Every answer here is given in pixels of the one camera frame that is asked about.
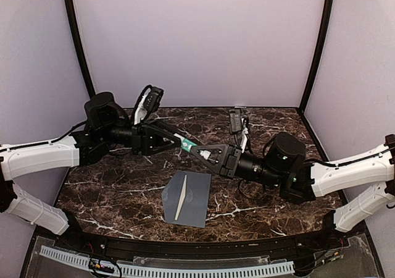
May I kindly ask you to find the beige letter sheet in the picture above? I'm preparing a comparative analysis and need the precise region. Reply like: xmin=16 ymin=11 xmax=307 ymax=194
xmin=175 ymin=174 xmax=188 ymax=221

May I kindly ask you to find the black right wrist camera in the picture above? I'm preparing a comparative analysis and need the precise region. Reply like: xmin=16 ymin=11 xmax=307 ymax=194
xmin=229 ymin=108 xmax=243 ymax=134

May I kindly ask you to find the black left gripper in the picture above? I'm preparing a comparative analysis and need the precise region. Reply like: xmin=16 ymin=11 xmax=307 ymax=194
xmin=99 ymin=118 xmax=186 ymax=156

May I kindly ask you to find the green white glue stick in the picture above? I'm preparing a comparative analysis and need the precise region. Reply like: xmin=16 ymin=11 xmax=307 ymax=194
xmin=174 ymin=133 xmax=212 ymax=161

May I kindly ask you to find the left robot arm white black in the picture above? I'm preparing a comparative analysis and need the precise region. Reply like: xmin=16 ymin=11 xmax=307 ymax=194
xmin=1 ymin=87 xmax=181 ymax=251

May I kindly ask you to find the black left frame post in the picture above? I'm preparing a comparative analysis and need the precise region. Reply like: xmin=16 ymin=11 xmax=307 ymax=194
xmin=64 ymin=0 xmax=96 ymax=98

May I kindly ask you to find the grey paper envelope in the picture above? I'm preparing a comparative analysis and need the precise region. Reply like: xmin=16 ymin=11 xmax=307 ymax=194
xmin=162 ymin=171 xmax=212 ymax=228

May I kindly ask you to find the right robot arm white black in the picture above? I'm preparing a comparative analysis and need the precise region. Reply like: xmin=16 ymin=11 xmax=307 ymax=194
xmin=190 ymin=132 xmax=394 ymax=250

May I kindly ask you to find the black right frame post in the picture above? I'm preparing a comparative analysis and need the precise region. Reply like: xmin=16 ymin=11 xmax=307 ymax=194
xmin=298 ymin=0 xmax=333 ymax=116

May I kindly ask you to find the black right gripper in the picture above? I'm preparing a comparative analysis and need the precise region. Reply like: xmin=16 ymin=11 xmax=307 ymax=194
xmin=190 ymin=143 xmax=284 ymax=188

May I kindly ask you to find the black frame post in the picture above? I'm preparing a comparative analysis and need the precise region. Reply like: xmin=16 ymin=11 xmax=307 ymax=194
xmin=298 ymin=0 xmax=333 ymax=116
xmin=64 ymin=0 xmax=96 ymax=98

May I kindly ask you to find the white slotted cable duct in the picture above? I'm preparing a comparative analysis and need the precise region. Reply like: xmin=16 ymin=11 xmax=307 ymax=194
xmin=39 ymin=245 xmax=294 ymax=277

